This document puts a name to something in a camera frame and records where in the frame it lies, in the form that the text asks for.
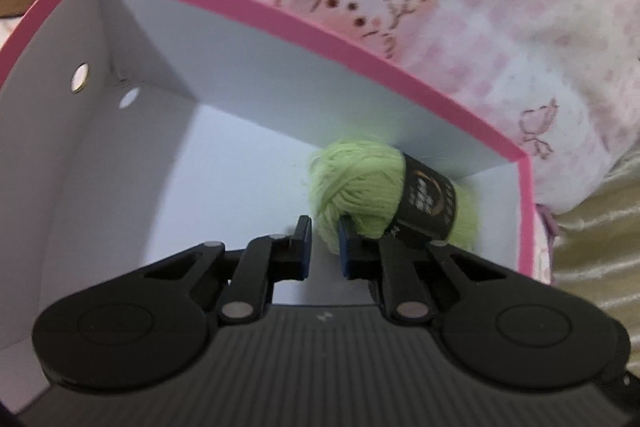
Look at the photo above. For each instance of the pink cardboard box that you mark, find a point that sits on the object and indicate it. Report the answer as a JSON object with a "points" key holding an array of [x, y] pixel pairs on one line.
{"points": [[134, 129]]}

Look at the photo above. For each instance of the green yarn ball black label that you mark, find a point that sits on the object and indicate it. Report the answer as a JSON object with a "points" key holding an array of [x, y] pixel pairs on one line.
{"points": [[383, 189]]}

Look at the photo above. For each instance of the beige satin curtain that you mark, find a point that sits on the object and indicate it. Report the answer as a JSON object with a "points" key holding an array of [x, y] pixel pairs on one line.
{"points": [[596, 255]]}

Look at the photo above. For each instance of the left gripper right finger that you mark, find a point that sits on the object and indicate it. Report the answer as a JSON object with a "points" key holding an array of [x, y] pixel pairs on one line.
{"points": [[499, 325]]}

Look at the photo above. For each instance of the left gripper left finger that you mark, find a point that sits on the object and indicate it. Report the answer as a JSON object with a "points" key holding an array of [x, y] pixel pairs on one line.
{"points": [[151, 324]]}

